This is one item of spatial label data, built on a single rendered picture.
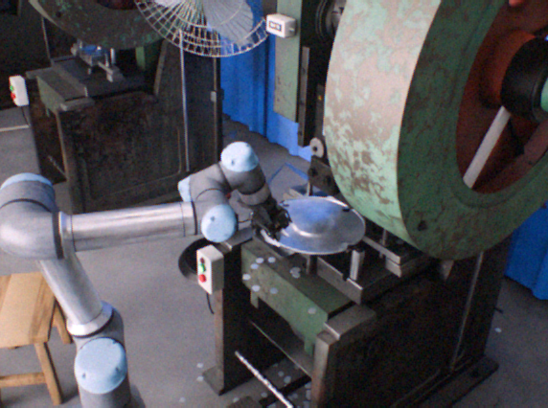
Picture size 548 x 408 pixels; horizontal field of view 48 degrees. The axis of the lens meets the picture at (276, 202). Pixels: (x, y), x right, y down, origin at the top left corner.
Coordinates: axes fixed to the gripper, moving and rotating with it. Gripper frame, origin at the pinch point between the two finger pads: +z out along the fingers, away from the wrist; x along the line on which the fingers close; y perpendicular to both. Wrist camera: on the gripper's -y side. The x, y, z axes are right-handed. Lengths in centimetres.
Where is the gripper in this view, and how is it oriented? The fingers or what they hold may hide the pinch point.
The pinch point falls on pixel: (274, 238)
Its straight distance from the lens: 165.2
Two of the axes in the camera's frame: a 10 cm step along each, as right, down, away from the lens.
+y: 6.6, 4.1, -6.3
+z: 2.8, 6.3, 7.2
